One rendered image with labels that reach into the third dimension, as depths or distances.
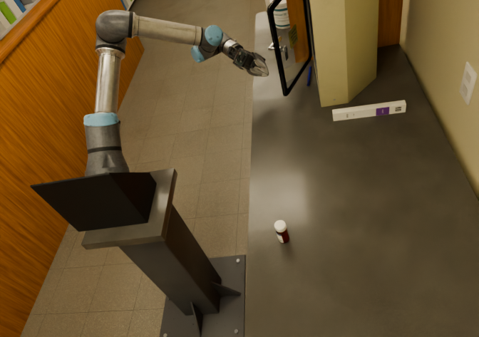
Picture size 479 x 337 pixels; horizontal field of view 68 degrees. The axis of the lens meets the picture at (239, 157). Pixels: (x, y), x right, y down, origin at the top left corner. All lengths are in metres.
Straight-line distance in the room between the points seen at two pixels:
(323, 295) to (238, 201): 1.51
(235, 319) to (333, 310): 1.11
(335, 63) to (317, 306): 0.86
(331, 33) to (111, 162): 0.89
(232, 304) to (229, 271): 0.20
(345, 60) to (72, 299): 2.15
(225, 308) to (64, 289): 1.13
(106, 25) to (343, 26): 0.86
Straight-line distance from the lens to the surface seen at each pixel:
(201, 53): 1.62
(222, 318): 2.13
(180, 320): 2.21
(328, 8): 1.33
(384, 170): 1.30
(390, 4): 1.80
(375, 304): 1.07
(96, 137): 1.32
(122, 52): 1.57
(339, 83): 1.49
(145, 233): 1.35
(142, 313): 2.35
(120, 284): 2.51
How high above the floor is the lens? 1.94
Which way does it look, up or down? 45 degrees down
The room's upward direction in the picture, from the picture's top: 20 degrees counter-clockwise
